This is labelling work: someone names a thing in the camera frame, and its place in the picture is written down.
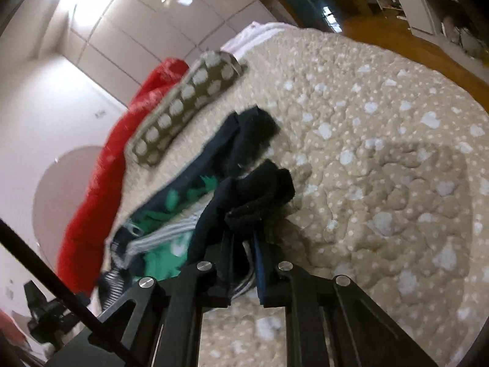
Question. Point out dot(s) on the white folded cloth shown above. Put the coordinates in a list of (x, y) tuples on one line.
[(248, 38)]

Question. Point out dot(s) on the black stand device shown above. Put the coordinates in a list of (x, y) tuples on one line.
[(47, 313)]

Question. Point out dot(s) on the pile of mixed clothes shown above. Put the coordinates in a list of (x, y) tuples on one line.
[(244, 149)]

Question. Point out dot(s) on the beige dotted quilted blanket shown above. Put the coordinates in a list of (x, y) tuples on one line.
[(382, 153)]

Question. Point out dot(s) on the red fleece blanket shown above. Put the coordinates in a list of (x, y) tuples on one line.
[(103, 198)]

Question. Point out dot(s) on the white shelf unit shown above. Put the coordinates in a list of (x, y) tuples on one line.
[(420, 0)]

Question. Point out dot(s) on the white glossy wardrobe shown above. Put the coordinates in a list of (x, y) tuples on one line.
[(152, 23)]

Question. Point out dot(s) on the olive pillow with white dots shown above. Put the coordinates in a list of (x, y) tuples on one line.
[(183, 103)]

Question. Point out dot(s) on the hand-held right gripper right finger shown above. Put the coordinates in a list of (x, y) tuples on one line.
[(261, 272)]

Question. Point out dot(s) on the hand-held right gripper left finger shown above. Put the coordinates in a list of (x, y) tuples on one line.
[(212, 277)]

